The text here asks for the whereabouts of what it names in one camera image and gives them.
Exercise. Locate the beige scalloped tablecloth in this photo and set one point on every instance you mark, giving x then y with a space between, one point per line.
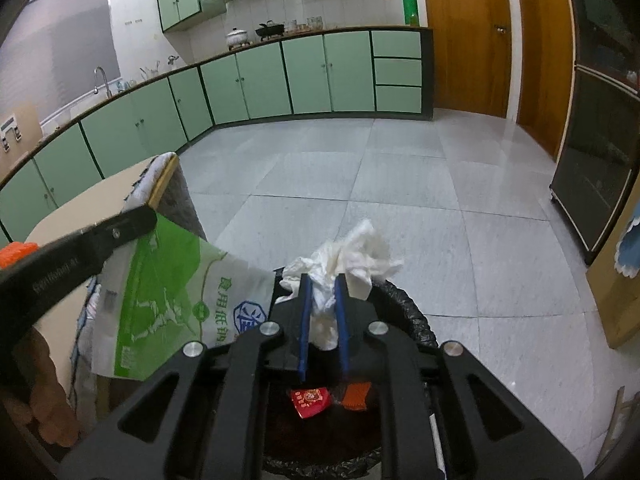
100 200

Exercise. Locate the grey window blind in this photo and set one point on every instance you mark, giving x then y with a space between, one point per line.
55 45

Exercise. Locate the large cardboard box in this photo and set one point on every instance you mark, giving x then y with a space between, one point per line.
612 305

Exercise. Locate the green kitchen base cabinets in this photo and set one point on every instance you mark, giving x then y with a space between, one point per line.
260 80

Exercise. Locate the wall tap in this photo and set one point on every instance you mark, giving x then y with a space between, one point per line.
172 59

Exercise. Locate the person's left hand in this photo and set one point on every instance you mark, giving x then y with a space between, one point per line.
52 385

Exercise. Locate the white cooking pot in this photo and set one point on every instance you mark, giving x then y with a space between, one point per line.
236 39

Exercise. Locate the chrome sink faucet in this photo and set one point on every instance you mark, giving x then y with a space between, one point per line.
104 77

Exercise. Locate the white utensil holder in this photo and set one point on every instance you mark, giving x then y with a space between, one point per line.
150 71

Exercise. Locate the floral patterned tablecloth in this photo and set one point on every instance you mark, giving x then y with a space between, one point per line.
182 205

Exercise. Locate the blue scalloped cloth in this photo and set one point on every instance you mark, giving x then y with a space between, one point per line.
630 250

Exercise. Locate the black wok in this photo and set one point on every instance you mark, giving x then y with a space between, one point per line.
269 31

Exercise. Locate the green and white plastic bag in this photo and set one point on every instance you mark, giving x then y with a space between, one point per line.
165 300

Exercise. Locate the plain wooden door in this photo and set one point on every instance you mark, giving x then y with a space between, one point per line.
545 60

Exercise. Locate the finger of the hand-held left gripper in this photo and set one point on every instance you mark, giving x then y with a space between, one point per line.
125 230

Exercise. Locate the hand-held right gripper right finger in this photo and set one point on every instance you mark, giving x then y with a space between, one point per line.
342 325

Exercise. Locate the wooden table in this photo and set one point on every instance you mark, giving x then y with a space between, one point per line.
165 180

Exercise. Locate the glass jar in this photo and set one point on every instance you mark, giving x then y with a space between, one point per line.
294 25
314 22

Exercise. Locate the green plastic bottle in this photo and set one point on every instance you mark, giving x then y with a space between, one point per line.
411 7

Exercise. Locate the white tissue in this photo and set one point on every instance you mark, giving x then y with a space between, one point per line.
360 255

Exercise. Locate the black glass cabinet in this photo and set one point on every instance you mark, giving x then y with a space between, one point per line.
600 135

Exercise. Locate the orange snack packet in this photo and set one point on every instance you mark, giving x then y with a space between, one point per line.
357 395

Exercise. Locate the wooden frame piece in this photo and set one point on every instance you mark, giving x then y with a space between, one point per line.
614 425

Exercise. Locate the red snack packet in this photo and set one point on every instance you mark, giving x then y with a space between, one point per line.
310 402

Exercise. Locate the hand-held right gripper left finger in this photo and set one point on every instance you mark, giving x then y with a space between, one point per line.
304 325

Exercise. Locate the black trash bin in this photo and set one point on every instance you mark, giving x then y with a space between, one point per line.
410 315

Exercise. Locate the orange foam net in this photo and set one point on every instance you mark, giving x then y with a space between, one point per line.
17 254

